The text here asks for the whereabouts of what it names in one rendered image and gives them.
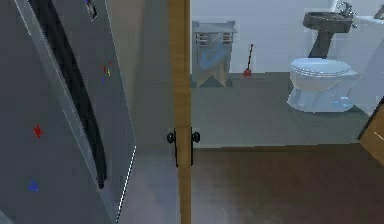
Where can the wooden room door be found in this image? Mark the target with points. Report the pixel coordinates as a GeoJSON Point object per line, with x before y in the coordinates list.
{"type": "Point", "coordinates": [181, 83]}

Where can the red toilet plunger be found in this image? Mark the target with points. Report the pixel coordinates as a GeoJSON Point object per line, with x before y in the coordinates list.
{"type": "Point", "coordinates": [248, 66]}

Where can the white toilet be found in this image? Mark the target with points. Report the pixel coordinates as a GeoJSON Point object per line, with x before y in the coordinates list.
{"type": "Point", "coordinates": [318, 83]}

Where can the white bathtub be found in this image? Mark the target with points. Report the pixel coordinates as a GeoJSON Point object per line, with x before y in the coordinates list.
{"type": "Point", "coordinates": [373, 60]}

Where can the dark grey pedestal sink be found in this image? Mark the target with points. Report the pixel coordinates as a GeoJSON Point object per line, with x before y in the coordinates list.
{"type": "Point", "coordinates": [325, 28]}

